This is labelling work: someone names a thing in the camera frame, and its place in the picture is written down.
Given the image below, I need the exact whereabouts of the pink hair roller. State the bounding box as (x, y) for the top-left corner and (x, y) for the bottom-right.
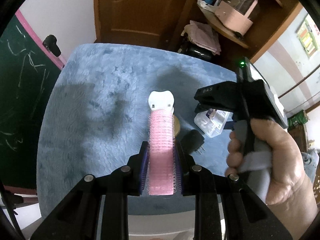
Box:
(149, 109), (175, 196)

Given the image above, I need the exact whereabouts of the person's right hand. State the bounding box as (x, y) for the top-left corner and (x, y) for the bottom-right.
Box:
(226, 119), (319, 239)

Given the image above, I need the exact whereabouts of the black plug adapter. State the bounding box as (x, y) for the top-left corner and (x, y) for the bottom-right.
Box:
(180, 129), (204, 154)

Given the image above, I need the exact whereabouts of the gold round tin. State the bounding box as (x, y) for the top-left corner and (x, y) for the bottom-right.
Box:
(173, 115), (181, 137)

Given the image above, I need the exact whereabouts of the clear labelled plastic box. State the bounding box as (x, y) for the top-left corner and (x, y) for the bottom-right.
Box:
(194, 108), (233, 138)

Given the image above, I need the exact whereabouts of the blue fuzzy table mat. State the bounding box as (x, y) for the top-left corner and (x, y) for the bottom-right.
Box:
(37, 43), (236, 217)

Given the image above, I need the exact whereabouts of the folded pink towel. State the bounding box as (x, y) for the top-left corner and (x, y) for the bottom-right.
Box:
(181, 21), (221, 55)

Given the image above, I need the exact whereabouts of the pink storage basket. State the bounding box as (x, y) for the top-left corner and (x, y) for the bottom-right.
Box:
(214, 0), (258, 36)

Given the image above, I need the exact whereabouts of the brown wooden door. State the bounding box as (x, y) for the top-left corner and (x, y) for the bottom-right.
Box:
(93, 0), (193, 50)

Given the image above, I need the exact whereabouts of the black clamp knob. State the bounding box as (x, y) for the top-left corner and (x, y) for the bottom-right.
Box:
(42, 35), (61, 57)

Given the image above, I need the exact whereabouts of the wall poster chart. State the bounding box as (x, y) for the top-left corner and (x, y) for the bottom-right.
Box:
(296, 15), (319, 58)

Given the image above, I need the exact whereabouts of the green chalkboard pink frame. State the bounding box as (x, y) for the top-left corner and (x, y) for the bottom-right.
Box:
(1, 16), (61, 190)

